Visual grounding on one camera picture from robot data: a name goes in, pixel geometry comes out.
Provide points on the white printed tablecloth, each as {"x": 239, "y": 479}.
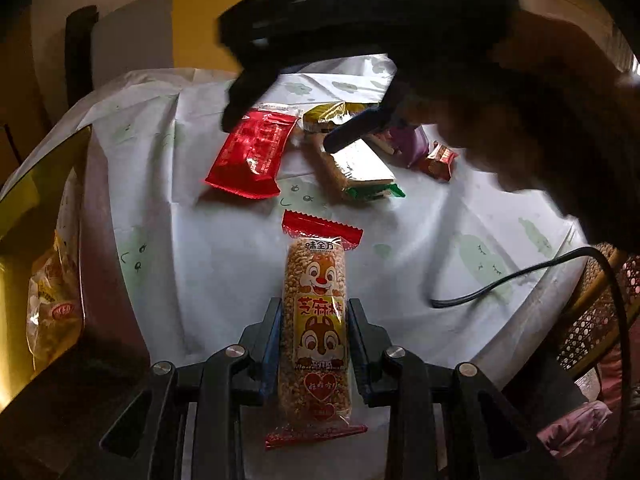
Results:
{"x": 200, "y": 270}

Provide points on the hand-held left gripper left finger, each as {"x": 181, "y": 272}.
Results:
{"x": 272, "y": 342}

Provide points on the black chair with grey back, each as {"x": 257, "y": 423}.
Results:
{"x": 130, "y": 35}

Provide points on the squirrel print sesame stick packet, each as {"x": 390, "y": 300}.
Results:
{"x": 315, "y": 310}

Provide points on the purple snack packet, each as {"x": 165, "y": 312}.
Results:
{"x": 412, "y": 147}

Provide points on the clear bag of yellow snacks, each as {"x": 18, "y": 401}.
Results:
{"x": 52, "y": 300}

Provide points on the gold metal tin box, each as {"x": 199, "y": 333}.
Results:
{"x": 15, "y": 200}

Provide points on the small red patterned snack packet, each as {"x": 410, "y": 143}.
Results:
{"x": 440, "y": 160}

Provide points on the large red snack packet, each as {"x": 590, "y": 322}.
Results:
{"x": 250, "y": 157}

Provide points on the cracker packet with green ends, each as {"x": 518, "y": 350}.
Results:
{"x": 360, "y": 172}

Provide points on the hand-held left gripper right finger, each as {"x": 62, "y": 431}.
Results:
{"x": 356, "y": 342}

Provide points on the wicker chair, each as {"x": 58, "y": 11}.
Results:
{"x": 585, "y": 320}

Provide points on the gold foil snack packet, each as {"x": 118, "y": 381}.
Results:
{"x": 325, "y": 116}

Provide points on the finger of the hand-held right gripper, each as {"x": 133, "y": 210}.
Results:
{"x": 247, "y": 97}
{"x": 370, "y": 122}

